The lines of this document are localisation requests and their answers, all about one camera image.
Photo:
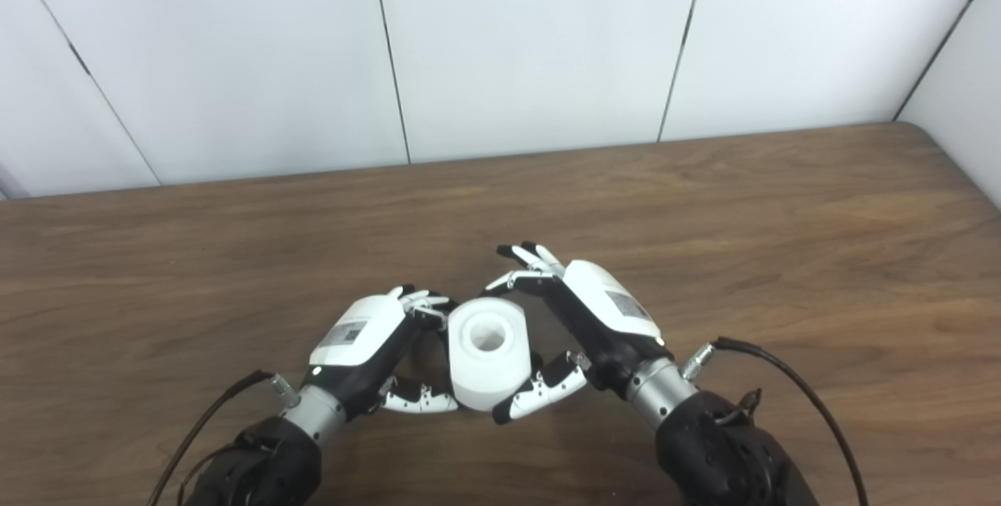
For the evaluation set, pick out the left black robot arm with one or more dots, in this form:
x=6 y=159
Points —
x=266 y=459

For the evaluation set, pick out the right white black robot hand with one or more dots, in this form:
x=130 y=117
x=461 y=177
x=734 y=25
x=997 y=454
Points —
x=606 y=318

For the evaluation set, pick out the round white plastic piece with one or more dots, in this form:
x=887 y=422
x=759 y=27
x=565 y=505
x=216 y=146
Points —
x=489 y=357

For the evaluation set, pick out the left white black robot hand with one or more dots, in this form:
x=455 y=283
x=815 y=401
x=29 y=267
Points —
x=360 y=342

